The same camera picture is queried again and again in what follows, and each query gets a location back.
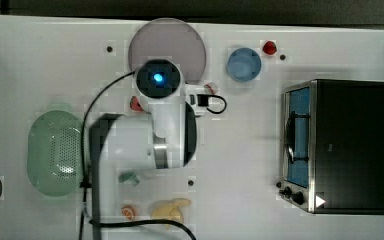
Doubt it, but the small red toy fruit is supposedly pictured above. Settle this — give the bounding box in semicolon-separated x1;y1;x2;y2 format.
262;41;277;56

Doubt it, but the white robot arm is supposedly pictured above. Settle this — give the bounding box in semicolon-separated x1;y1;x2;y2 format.
88;59;197;240

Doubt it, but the red ketchup bottle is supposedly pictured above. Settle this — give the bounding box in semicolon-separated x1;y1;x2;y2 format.
204;82;219;94

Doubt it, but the grey round plate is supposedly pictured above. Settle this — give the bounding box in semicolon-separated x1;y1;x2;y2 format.
127;18;207;85

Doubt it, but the blue plastic cup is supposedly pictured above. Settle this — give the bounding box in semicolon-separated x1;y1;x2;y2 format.
227;48;262;82

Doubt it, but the green plastic cup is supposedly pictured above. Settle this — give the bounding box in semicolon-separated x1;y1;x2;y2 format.
118;171;140;186

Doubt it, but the red strawberry toy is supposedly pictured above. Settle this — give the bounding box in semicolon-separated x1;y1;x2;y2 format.
129;96;143;112

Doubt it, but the silver black toaster oven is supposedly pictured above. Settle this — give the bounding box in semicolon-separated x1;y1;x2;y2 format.
276;79;384;215

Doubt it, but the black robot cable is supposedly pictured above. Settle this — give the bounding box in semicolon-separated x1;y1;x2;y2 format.
78;70;198;240

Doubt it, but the yellow banana toy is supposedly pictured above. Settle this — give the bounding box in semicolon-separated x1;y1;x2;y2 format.
150;198;191;224

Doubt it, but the orange slice toy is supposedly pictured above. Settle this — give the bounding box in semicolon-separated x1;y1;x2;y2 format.
121;205;137;221

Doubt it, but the green perforated colander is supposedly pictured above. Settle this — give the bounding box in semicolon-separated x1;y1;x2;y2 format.
26;103;83;197

